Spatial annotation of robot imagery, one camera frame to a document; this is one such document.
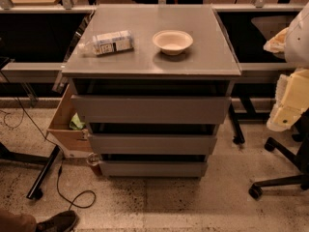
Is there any white paper bowl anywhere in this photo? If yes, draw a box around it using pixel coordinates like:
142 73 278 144
153 30 193 56

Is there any black floor cable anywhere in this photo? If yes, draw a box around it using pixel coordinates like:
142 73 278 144
0 71 97 211

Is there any black desk leg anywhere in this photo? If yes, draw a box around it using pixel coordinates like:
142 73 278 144
227 94 271 145
0 143 60 200

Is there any cardboard box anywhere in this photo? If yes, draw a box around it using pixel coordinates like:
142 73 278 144
47 87 92 158

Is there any grey drawer cabinet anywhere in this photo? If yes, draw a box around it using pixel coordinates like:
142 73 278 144
61 4 242 179

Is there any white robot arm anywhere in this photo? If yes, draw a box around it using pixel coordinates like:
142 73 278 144
264 3 309 131

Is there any black desk leg left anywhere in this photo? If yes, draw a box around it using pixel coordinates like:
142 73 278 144
0 143 60 200

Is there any grey bottom drawer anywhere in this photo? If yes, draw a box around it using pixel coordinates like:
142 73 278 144
99 160 208 178

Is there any black desk leg right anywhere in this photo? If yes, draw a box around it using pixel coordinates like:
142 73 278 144
227 94 271 145

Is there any black office chair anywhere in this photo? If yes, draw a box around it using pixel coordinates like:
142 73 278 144
248 109 309 201

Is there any black shoe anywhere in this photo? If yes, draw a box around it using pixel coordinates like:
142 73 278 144
35 211 78 232

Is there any green crumpled bag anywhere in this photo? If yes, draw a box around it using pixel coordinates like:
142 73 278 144
70 113 85 131

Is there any plastic water bottle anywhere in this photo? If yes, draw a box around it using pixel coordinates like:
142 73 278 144
77 30 134 56

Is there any brown trouser leg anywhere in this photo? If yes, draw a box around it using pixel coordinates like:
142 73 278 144
0 209 37 232

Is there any clear glass jar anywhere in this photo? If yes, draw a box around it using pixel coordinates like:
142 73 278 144
86 153 101 176

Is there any grey top drawer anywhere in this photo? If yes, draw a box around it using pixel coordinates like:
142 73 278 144
71 95 231 124

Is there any grey drawer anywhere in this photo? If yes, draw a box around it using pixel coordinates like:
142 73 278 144
99 160 208 178
88 134 216 155
71 95 231 124

